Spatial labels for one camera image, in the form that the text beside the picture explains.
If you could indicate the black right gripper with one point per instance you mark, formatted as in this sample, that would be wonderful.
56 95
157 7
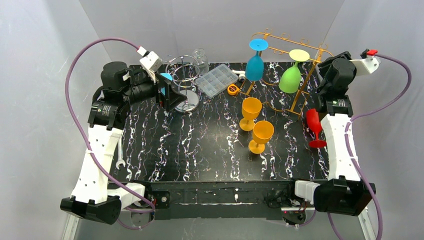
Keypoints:
322 96

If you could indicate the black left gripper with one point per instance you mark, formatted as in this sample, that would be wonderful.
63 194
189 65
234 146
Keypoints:
162 91

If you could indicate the blue plastic goblet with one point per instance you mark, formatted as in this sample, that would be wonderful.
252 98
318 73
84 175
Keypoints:
167 76
255 66

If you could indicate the chrome spiral glass rack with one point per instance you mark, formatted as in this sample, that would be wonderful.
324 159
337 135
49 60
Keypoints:
184 70

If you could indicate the clear glass wine glass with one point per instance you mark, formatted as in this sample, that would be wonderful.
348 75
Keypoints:
202 61

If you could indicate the green plastic goblet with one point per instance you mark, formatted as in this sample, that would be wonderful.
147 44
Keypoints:
290 79

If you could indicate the red plastic goblet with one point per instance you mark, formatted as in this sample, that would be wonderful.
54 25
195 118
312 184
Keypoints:
314 124

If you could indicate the blue plastic goblet back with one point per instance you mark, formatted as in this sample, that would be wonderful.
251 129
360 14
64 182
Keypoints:
255 66

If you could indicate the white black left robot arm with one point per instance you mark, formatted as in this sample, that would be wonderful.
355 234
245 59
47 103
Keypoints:
122 86

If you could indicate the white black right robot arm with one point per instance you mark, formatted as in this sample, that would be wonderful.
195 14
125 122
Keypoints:
338 142

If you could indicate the clear plastic parts box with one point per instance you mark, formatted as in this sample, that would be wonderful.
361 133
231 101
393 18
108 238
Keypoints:
216 80

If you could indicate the yellow tape measure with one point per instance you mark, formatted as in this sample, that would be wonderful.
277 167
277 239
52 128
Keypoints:
233 90

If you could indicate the white small tool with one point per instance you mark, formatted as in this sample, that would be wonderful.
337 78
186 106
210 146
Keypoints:
241 75

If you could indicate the silver open-end wrench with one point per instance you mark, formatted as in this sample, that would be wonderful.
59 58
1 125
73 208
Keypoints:
120 161

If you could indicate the orange plastic goblet far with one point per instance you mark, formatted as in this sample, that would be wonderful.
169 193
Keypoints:
250 109

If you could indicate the orange plastic goblet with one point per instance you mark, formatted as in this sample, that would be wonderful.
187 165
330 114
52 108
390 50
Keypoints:
261 134
250 109

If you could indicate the orange plastic goblet near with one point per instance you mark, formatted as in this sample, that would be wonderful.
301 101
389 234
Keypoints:
261 134

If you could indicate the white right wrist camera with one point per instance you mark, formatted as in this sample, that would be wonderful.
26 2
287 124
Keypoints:
368 63

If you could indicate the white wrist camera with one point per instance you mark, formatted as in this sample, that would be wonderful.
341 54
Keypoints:
150 62
368 63

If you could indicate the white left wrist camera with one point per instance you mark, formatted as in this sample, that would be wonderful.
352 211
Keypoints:
150 62

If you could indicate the gold wire glass rack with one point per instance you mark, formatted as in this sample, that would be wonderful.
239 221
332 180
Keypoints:
306 68

